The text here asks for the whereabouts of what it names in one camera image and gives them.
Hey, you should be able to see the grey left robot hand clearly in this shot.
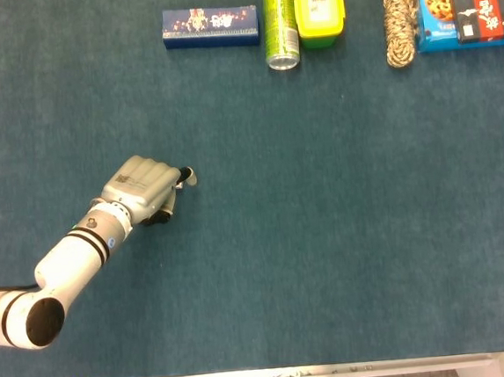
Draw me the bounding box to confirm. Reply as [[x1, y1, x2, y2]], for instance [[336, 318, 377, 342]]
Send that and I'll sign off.
[[97, 149, 203, 231]]

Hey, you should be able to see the teal felt table mat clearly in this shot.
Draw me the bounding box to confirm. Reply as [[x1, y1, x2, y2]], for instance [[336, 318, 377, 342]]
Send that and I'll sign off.
[[0, 0, 504, 377]]

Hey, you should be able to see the dark blue long box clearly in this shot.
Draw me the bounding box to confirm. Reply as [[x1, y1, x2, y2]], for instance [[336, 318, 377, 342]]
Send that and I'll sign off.
[[159, 1, 262, 54]]

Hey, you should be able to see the green drink can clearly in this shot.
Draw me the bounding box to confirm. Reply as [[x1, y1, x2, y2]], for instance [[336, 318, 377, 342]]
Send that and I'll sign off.
[[260, 0, 304, 72]]

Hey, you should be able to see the green container yellow lid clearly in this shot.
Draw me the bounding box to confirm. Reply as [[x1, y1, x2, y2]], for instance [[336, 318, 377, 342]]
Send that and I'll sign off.
[[293, 0, 350, 53]]

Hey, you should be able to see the braided beige rope bundle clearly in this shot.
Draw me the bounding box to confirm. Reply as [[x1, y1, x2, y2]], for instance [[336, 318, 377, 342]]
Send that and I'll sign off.
[[380, 0, 424, 71]]

